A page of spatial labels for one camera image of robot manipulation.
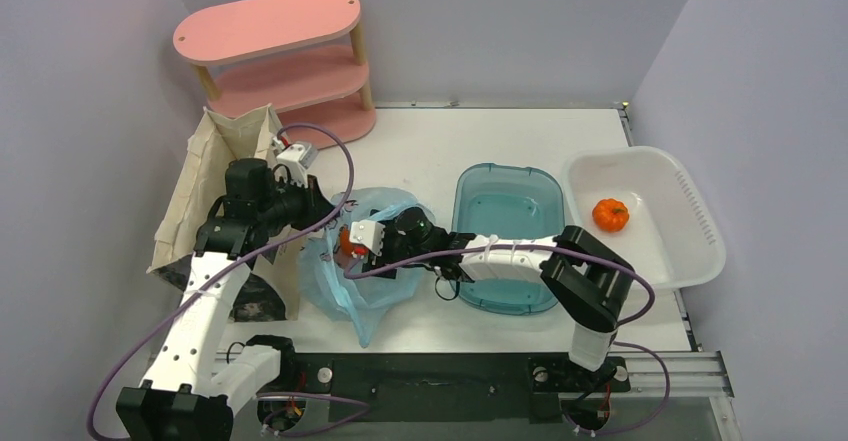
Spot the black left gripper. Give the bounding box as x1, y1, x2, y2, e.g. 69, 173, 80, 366
257, 172, 339, 233

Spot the orange mandarin fruit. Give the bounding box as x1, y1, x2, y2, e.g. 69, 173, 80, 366
336, 226, 354, 257

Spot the light blue plastic grocery bag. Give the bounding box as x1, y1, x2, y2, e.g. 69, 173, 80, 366
298, 187, 425, 348

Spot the small orange pumpkin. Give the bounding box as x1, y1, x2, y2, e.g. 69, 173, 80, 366
591, 198, 630, 233

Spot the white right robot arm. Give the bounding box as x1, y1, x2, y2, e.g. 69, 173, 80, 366
349, 207, 636, 390

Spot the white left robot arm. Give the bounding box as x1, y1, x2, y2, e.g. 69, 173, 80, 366
116, 158, 337, 440

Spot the teal transparent plastic tub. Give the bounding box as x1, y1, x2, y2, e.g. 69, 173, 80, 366
452, 163, 566, 316

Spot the beige canvas tote bag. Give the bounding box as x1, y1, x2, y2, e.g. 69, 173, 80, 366
148, 105, 305, 322

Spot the pink three-tier shelf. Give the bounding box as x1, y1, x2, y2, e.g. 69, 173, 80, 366
173, 0, 377, 142

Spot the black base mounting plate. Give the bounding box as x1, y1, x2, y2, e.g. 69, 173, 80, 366
270, 353, 631, 424

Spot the white plastic basket tub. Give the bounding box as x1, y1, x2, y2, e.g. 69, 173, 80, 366
560, 146, 726, 291

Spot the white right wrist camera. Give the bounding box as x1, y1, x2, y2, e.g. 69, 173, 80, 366
348, 220, 385, 259

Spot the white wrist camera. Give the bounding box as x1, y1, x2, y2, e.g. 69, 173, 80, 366
348, 220, 385, 259
272, 137, 318, 187

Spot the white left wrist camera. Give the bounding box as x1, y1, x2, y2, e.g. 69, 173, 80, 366
272, 137, 318, 187

